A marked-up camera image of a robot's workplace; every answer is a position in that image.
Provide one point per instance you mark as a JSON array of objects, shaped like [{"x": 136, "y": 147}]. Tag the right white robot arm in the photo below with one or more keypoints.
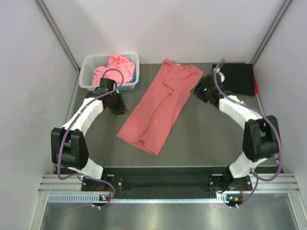
[{"x": 260, "y": 141}]

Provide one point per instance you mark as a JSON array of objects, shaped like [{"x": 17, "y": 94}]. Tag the slotted grey cable duct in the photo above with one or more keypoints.
[{"x": 101, "y": 199}]

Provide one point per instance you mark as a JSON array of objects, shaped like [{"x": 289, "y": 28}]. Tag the folded red t shirt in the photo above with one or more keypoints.
[{"x": 256, "y": 85}]

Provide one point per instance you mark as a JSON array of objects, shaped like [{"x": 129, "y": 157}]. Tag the salmon pink t shirt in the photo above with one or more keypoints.
[{"x": 150, "y": 123}]

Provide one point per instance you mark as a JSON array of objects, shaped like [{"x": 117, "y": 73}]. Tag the white plastic basket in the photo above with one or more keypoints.
[{"x": 89, "y": 80}]

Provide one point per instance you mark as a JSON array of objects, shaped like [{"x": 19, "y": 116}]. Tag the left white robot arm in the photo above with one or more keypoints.
[{"x": 69, "y": 151}]

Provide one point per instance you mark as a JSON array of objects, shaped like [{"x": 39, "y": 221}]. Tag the folded black t shirt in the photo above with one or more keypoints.
[{"x": 238, "y": 78}]

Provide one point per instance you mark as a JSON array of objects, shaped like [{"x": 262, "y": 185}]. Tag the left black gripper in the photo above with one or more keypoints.
[{"x": 121, "y": 109}]

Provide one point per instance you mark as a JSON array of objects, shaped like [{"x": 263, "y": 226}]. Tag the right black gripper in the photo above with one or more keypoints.
[{"x": 197, "y": 90}]

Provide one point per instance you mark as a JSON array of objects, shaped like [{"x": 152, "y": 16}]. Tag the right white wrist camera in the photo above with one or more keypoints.
[{"x": 219, "y": 75}]

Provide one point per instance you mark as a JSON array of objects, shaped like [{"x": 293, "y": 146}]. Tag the pink t shirt in basket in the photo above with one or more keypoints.
[{"x": 116, "y": 61}]

